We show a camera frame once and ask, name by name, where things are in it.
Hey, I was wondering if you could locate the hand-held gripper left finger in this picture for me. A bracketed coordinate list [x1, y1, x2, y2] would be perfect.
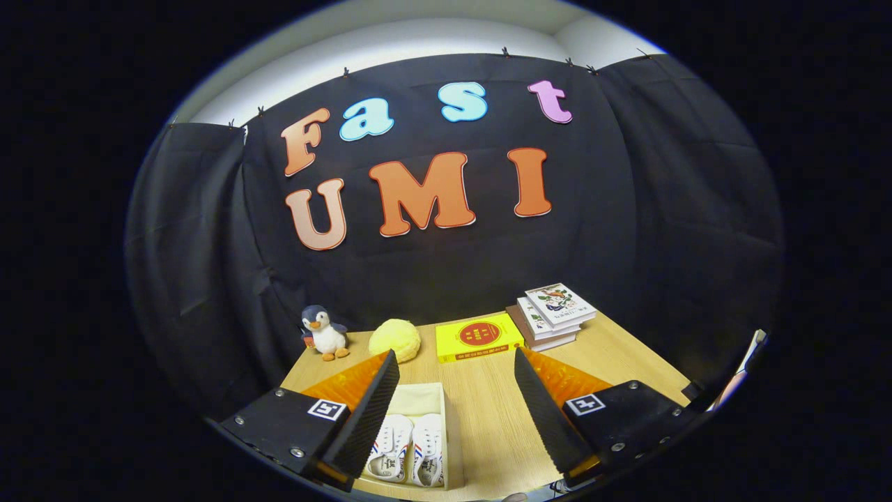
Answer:
[222, 350, 401, 492]

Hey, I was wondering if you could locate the penguin plush toy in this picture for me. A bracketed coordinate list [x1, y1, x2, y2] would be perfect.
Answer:
[300, 305, 351, 362]

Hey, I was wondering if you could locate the white canvas shoe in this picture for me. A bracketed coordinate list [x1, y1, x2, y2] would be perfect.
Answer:
[367, 414, 414, 483]
[411, 413, 445, 488]

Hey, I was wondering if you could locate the yellow book with red circle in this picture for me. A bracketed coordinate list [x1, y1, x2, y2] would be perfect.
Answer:
[436, 313, 525, 364]

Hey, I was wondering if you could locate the white illustrated cover book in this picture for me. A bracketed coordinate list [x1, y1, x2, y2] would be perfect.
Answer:
[524, 282, 597, 330]

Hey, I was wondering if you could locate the yellow fluffy plush ball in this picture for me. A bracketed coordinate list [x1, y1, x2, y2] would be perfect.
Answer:
[369, 319, 422, 364]

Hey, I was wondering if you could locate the beige fabric storage box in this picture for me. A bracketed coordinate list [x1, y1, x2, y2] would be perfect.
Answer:
[359, 382, 466, 491]

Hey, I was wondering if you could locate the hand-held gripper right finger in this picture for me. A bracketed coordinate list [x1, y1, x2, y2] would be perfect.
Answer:
[514, 347, 701, 489]

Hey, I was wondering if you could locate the white book with green print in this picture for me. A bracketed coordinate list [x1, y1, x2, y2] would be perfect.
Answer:
[516, 297, 583, 340]

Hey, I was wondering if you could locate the row of small cloth clips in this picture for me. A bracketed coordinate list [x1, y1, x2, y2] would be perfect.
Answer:
[169, 47, 649, 130]

